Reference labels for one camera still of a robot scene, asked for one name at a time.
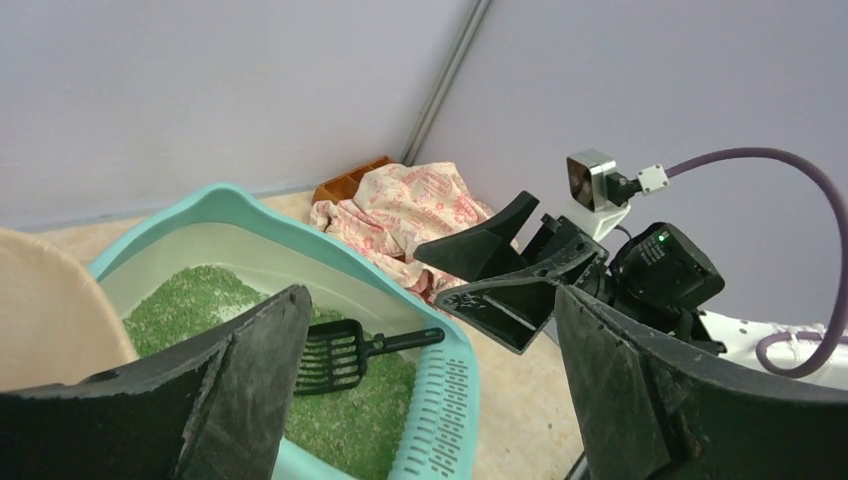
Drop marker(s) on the brown wooden box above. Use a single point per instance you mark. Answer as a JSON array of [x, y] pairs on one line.
[[344, 186]]

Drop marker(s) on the pink patterned cloth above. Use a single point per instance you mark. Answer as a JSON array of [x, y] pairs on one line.
[[397, 208]]

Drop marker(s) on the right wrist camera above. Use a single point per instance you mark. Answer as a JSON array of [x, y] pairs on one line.
[[601, 194]]

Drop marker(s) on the bin with beige bag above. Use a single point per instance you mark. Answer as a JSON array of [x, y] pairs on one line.
[[57, 324]]

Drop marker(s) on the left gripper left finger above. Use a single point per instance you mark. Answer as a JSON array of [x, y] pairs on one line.
[[211, 407]]

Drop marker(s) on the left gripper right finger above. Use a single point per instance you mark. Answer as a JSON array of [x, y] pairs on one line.
[[652, 407]]

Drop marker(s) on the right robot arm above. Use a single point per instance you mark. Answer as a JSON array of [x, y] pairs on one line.
[[659, 278]]

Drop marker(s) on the black litter scoop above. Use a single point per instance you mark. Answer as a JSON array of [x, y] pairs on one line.
[[336, 354]]

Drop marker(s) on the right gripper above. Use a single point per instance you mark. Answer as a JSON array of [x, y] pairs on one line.
[[514, 308]]

